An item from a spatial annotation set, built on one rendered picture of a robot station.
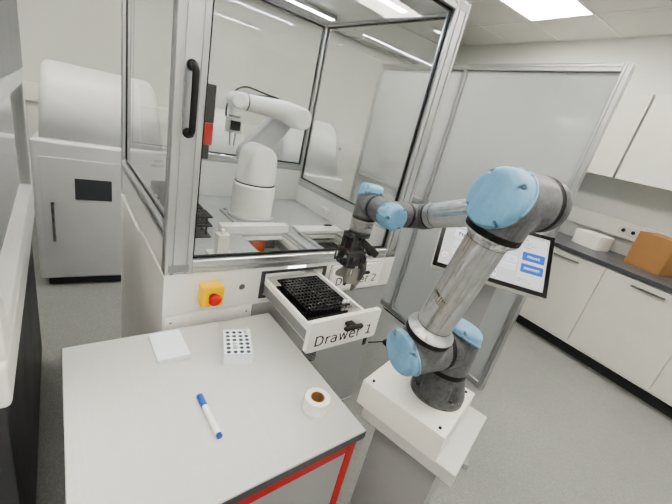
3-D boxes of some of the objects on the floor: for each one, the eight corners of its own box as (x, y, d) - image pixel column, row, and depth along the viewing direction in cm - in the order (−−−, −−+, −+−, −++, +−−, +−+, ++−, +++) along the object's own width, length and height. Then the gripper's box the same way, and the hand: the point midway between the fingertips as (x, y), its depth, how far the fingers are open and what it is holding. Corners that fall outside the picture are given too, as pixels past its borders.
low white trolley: (310, 594, 117) (366, 430, 91) (85, 772, 79) (67, 579, 53) (244, 453, 158) (269, 312, 132) (74, 526, 120) (61, 347, 94)
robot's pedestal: (417, 565, 132) (491, 417, 106) (375, 646, 109) (458, 482, 82) (355, 504, 148) (406, 362, 121) (307, 564, 125) (358, 404, 98)
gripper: (337, 224, 112) (323, 282, 120) (359, 238, 105) (342, 298, 112) (357, 224, 118) (342, 279, 125) (379, 237, 110) (362, 295, 118)
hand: (349, 284), depth 120 cm, fingers open, 3 cm apart
